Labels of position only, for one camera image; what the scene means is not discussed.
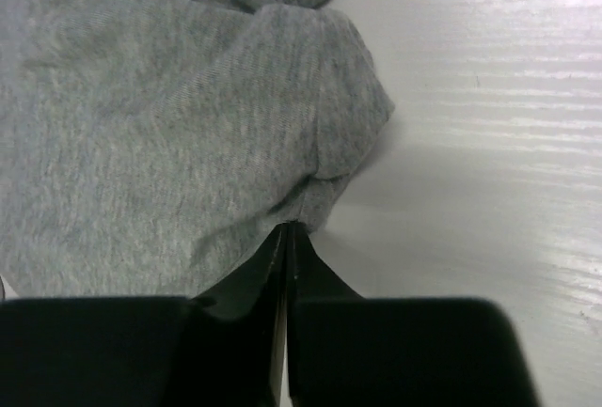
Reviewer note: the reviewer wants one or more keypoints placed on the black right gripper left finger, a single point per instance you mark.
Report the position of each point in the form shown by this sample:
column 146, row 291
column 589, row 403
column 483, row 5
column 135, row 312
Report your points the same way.
column 221, row 348

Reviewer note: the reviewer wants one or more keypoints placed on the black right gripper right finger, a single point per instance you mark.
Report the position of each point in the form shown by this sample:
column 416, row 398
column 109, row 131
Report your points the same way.
column 348, row 350

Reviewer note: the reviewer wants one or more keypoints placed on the grey adidas t-shirt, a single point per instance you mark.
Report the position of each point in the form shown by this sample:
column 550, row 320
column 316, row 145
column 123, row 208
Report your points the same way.
column 150, row 146

